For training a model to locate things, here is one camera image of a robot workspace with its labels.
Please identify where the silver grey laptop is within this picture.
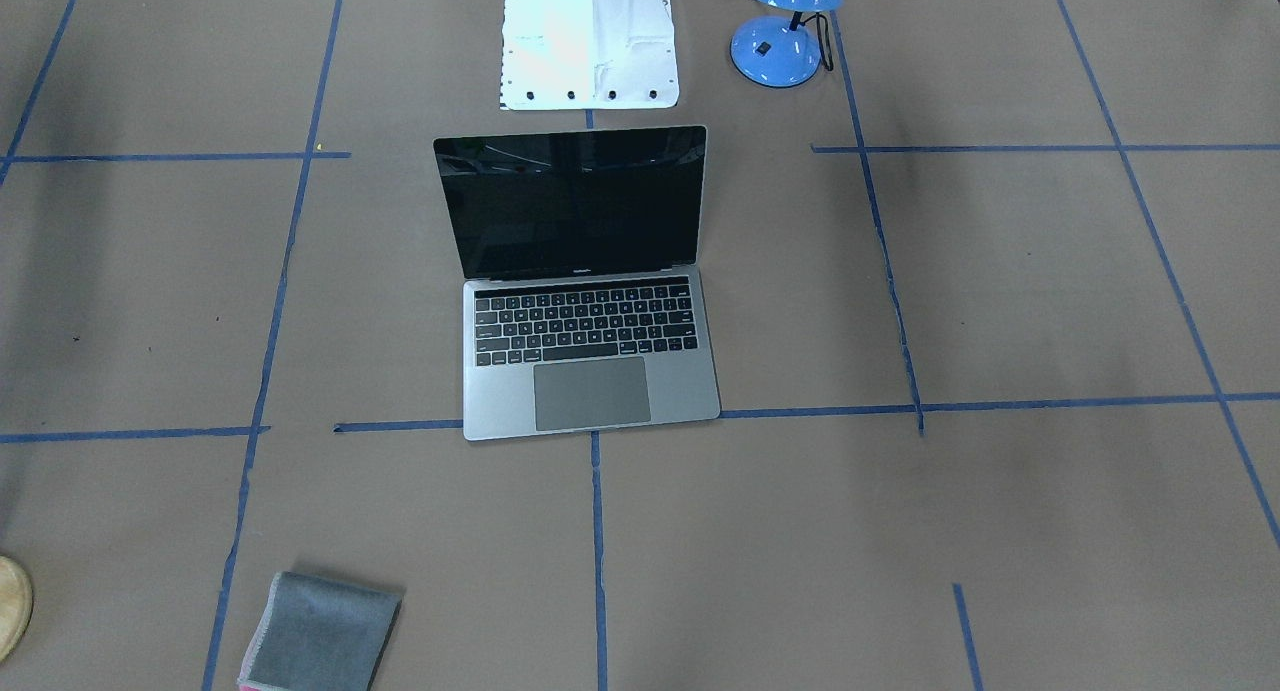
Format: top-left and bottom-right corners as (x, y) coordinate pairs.
(431, 125), (722, 441)

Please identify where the blue desk lamp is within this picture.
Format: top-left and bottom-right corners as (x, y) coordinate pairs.
(730, 0), (844, 90)

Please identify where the grey folded cloth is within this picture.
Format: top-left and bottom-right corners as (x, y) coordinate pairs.
(236, 571), (403, 690)

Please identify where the wooden mug tree stand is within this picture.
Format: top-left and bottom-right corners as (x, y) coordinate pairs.
(1, 555), (35, 662)

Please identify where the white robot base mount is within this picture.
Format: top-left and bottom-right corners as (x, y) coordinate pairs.
(499, 0), (680, 111)

